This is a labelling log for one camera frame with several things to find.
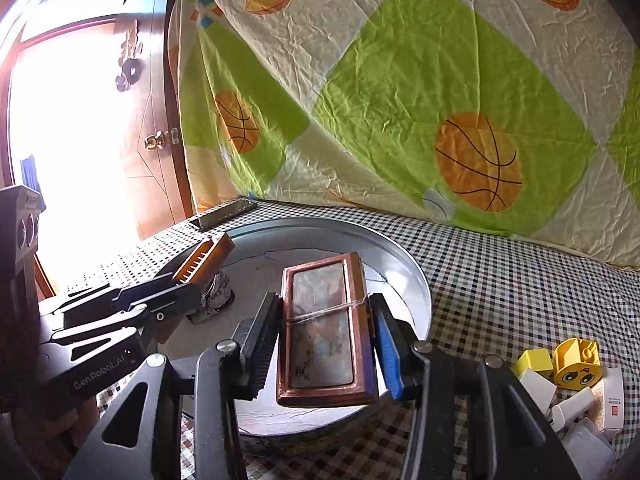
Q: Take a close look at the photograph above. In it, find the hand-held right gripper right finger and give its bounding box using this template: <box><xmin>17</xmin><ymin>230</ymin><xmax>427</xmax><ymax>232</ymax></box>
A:
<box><xmin>369</xmin><ymin>292</ymin><xmax>583</xmax><ymax>480</ymax></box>

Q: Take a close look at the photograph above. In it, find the hanging door ornament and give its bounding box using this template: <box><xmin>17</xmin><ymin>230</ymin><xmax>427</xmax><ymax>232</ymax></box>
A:
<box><xmin>115</xmin><ymin>20</ymin><xmax>143</xmax><ymax>93</ymax></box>

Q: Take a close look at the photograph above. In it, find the wooden door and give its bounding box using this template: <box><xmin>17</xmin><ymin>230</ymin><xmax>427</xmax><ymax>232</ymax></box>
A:
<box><xmin>0</xmin><ymin>0</ymin><xmax>197</xmax><ymax>301</ymax></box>

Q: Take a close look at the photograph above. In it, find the brass door knob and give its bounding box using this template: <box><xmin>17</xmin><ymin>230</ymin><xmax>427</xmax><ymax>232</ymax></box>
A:
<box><xmin>144</xmin><ymin>129</ymin><xmax>180</xmax><ymax>152</ymax></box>

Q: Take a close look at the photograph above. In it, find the yellow wooden cube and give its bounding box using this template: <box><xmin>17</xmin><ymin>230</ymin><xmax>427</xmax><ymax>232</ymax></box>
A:
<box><xmin>515</xmin><ymin>349</ymin><xmax>555</xmax><ymax>378</ymax></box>

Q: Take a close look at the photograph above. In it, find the pink framed box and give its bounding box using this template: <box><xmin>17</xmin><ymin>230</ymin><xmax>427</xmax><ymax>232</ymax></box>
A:
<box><xmin>276</xmin><ymin>252</ymin><xmax>379</xmax><ymax>408</ymax></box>

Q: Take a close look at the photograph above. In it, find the basketball print green sheet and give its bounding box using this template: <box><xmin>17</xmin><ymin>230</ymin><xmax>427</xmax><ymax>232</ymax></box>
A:
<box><xmin>167</xmin><ymin>0</ymin><xmax>640</xmax><ymax>271</ymax></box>

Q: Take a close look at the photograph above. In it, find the translucent plastic box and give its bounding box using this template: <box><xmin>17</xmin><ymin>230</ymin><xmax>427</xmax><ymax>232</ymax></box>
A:
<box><xmin>557</xmin><ymin>417</ymin><xmax>618</xmax><ymax>480</ymax></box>

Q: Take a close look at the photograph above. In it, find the round metal tin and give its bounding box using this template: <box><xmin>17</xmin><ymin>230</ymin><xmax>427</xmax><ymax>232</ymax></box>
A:
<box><xmin>150</xmin><ymin>217</ymin><xmax>433</xmax><ymax>461</ymax></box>

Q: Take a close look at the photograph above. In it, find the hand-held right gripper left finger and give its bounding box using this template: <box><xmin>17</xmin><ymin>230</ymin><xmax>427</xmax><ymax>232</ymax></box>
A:
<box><xmin>62</xmin><ymin>292</ymin><xmax>283</xmax><ymax>480</ymax></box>

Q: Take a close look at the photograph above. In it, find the white charger box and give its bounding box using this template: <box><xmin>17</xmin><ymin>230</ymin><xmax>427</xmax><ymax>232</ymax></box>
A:
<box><xmin>547</xmin><ymin>389</ymin><xmax>596</xmax><ymax>428</ymax></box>

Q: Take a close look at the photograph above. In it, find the checkered bed sheet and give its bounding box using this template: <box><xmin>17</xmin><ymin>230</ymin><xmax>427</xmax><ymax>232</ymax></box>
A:
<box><xmin>65</xmin><ymin>200</ymin><xmax>640</xmax><ymax>480</ymax></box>

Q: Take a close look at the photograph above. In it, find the black smartphone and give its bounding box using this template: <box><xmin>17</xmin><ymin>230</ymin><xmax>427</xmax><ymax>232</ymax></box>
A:
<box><xmin>190</xmin><ymin>199</ymin><xmax>258</xmax><ymax>232</ymax></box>

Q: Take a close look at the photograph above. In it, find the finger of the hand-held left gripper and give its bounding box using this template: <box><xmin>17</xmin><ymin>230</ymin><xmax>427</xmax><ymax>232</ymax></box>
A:
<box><xmin>42</xmin><ymin>305</ymin><xmax>201</xmax><ymax>348</ymax></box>
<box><xmin>60</xmin><ymin>280</ymin><xmax>203</xmax><ymax>321</ymax></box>

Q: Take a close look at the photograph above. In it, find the blue cloth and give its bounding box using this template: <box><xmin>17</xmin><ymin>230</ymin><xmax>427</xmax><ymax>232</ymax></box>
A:
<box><xmin>19</xmin><ymin>155</ymin><xmax>47</xmax><ymax>211</ymax></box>

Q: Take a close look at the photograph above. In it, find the yellow face toy block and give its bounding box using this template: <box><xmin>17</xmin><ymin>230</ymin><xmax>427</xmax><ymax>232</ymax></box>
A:
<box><xmin>551</xmin><ymin>338</ymin><xmax>604</xmax><ymax>390</ymax></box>

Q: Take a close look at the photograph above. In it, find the white box red label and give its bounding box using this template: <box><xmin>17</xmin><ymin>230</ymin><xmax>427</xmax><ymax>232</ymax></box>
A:
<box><xmin>597</xmin><ymin>365</ymin><xmax>626</xmax><ymax>431</ymax></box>

